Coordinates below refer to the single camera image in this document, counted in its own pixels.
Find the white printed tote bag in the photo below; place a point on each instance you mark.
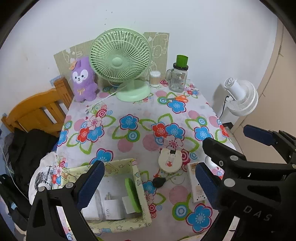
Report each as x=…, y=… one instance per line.
x=44, y=178

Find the cotton swab container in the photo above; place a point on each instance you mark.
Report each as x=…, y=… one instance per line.
x=155, y=80

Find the beige printed wall board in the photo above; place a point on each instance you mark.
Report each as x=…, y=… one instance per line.
x=159, y=46

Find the wooden chair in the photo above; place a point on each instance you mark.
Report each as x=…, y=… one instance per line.
x=37, y=109

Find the white floor fan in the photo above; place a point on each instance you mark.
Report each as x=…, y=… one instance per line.
x=245, y=97

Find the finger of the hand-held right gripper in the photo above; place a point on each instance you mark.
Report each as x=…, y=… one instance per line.
x=256, y=135
x=226, y=157

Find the white round object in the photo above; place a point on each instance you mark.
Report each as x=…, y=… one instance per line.
x=211, y=165

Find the purple plush toy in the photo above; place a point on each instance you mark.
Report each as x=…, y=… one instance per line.
x=83, y=88

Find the green desk fan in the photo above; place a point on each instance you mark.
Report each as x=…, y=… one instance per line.
x=116, y=62

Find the black car key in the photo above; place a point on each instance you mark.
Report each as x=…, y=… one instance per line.
x=158, y=183

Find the white charger adapter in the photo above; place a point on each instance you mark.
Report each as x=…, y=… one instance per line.
x=113, y=208

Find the round bear compact mirror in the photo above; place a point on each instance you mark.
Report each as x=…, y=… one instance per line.
x=170, y=162

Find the yellow printed storage box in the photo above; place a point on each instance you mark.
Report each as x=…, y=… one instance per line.
x=141, y=185

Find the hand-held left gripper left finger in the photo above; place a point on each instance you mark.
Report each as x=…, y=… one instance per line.
x=91, y=183

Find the black clothing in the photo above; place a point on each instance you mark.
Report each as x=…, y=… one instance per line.
x=25, y=150

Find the long white box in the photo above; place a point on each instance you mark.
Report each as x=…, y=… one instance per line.
x=193, y=183

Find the glass mug with green lid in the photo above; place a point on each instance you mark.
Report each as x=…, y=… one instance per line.
x=177, y=80

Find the blue paper piece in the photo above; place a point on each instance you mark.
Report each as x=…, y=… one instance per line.
x=55, y=80

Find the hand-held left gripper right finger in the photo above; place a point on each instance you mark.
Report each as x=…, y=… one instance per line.
x=207, y=185

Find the black backpack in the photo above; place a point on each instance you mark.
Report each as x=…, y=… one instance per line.
x=9, y=197

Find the large white flat box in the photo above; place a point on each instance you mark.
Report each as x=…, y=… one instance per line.
x=113, y=185

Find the floral tablecloth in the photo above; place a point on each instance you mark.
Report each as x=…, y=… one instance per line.
x=148, y=109

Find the green perforated speaker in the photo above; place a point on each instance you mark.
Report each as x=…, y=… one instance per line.
x=133, y=194

